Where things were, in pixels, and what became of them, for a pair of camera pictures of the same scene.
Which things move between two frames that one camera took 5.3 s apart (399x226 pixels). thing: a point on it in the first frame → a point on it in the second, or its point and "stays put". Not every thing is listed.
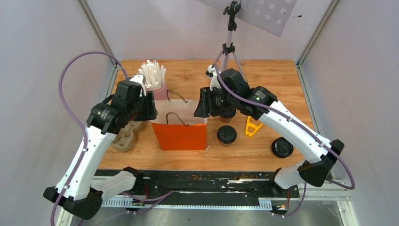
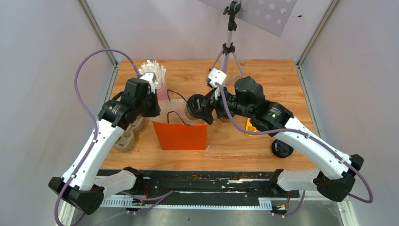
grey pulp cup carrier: x=123 y=139 stays put
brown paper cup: x=225 y=145 → x=189 y=116
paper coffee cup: x=226 y=134 → x=194 y=103
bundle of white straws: x=153 y=75 stays put
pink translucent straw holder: x=161 y=93 stays put
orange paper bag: x=177 y=128 stays put
